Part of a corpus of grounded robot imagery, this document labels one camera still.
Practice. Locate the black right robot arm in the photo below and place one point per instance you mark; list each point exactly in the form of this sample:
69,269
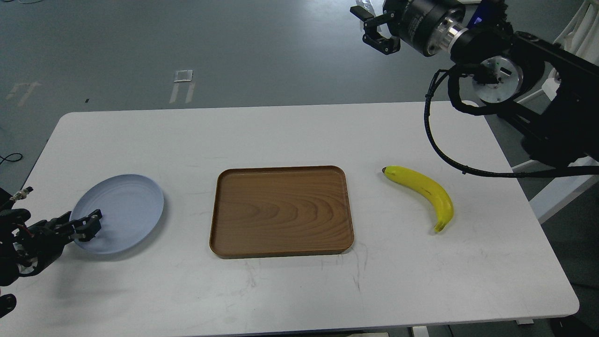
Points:
547,94

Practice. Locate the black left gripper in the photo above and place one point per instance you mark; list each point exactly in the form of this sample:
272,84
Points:
44,242

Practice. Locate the yellow banana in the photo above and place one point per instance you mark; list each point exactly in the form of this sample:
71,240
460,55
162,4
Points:
426,187

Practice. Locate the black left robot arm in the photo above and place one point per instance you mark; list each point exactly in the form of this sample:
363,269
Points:
12,220

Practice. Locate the brown wooden tray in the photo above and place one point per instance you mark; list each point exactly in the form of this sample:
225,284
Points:
281,211

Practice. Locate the light blue round plate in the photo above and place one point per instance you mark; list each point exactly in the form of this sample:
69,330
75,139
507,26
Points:
131,207

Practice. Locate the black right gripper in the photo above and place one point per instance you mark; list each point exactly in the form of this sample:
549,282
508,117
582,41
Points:
419,23

